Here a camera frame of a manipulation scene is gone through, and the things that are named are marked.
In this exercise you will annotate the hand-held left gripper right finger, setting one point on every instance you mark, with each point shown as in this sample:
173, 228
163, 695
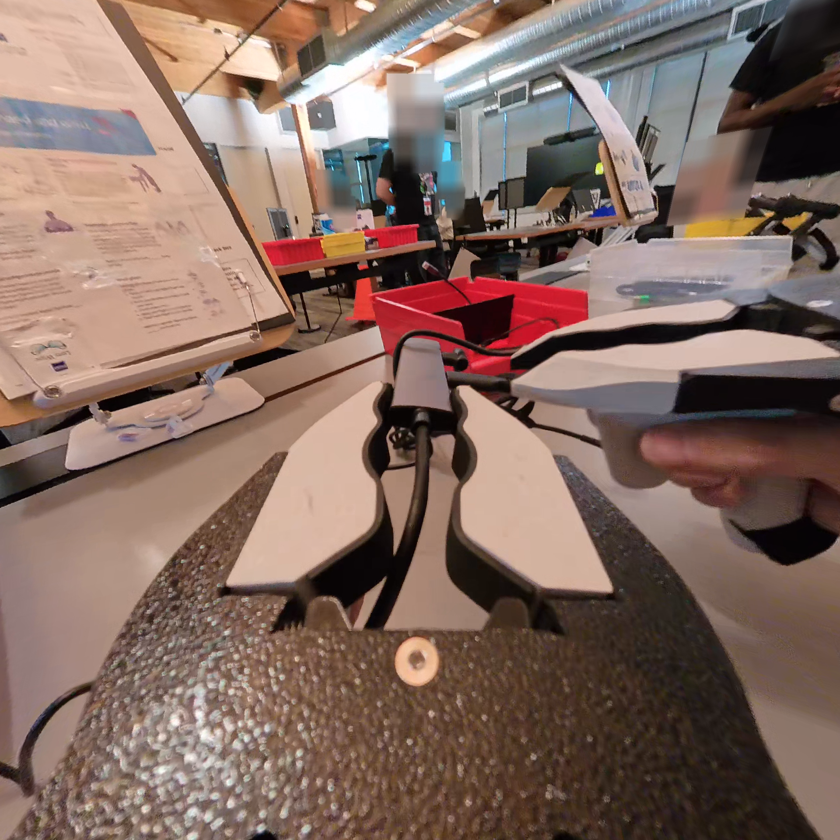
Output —
525, 512

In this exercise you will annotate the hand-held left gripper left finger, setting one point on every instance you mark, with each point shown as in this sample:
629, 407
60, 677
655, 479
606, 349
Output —
308, 505

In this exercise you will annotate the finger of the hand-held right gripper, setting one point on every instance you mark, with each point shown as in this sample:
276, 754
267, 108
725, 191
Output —
623, 325
623, 387

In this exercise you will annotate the grey usb hub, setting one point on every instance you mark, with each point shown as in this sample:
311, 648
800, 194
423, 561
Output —
420, 374

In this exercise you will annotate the red storage bin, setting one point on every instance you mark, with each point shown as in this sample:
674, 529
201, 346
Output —
392, 237
292, 253
407, 321

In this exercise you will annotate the person's right hand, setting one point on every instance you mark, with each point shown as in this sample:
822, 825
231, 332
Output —
735, 459

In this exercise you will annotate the black flat device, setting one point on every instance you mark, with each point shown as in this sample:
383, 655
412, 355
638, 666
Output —
669, 289

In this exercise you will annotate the clear plastic container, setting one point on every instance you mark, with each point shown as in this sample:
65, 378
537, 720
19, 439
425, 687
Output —
689, 262

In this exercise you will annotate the yellow storage bin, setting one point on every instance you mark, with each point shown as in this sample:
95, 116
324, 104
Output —
343, 245
722, 228

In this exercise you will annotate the black bin divider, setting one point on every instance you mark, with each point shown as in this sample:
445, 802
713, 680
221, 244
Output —
479, 318

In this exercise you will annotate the large black monitor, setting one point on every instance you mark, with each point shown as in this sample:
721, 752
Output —
564, 170

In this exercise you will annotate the small black monitor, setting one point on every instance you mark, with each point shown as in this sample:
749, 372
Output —
510, 193

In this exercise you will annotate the orange traffic cone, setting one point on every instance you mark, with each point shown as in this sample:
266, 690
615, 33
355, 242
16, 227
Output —
362, 305

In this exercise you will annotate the wooden top desk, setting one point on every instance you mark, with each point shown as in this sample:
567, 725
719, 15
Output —
394, 253

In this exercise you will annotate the printed instruction sheets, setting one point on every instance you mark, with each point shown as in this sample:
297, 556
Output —
98, 197

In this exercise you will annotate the black equipment frame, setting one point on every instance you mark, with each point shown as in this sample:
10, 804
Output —
794, 208

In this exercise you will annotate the silver ventilation duct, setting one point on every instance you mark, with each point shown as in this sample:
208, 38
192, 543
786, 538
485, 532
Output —
590, 36

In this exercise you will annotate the black wall speaker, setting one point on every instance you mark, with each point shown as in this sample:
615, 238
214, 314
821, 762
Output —
321, 115

